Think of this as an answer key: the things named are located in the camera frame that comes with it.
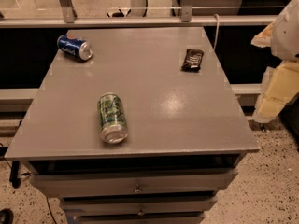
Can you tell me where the drawer with lock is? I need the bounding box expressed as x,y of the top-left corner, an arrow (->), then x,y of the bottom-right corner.
31,168 -> 238,198
60,195 -> 217,216

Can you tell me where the white cable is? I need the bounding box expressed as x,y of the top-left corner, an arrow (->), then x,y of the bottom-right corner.
212,13 -> 221,51

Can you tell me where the middle drawer with lock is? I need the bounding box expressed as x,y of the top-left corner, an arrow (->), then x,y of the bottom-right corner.
60,195 -> 217,216

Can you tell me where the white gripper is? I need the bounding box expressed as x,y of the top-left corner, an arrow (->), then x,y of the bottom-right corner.
251,0 -> 299,123

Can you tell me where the grey drawer cabinet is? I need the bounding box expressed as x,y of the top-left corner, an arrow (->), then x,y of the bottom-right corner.
7,27 -> 258,224

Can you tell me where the green soda can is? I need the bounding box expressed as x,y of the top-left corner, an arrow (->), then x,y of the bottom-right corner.
97,92 -> 128,144

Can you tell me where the top drawer with lock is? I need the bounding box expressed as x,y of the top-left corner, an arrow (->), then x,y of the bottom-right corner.
31,168 -> 238,198

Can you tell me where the grey metal railing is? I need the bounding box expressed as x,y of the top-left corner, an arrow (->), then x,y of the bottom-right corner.
0,0 -> 290,28

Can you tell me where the blue soda can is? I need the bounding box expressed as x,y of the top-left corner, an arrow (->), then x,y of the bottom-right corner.
57,35 -> 93,61

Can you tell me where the black floor cable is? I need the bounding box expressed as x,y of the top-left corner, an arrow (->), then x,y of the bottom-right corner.
45,197 -> 59,224

